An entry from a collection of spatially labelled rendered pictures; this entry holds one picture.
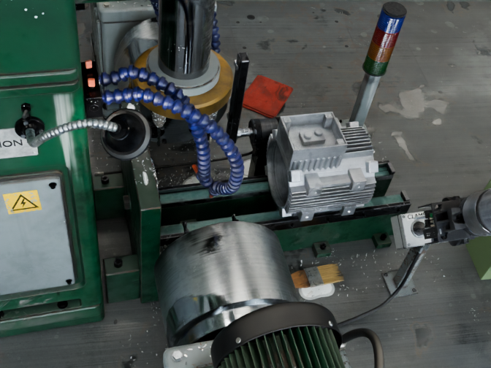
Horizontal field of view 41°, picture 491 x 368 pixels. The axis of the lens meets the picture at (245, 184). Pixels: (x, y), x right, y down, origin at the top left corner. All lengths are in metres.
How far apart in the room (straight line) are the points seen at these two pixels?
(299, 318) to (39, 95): 0.46
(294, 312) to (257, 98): 1.15
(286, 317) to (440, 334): 0.79
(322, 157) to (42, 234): 0.59
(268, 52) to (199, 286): 1.14
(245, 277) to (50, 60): 0.48
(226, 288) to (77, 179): 0.30
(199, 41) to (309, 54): 1.08
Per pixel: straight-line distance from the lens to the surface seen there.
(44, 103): 0.96
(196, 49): 1.11
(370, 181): 1.46
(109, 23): 1.65
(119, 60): 1.60
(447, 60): 2.30
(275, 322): 0.86
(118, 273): 1.41
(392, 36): 1.69
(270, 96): 1.95
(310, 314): 0.88
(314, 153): 1.38
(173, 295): 1.17
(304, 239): 1.59
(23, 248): 1.22
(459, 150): 2.00
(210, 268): 1.14
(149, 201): 1.23
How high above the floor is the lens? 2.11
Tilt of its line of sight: 50 degrees down
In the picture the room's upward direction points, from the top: 10 degrees clockwise
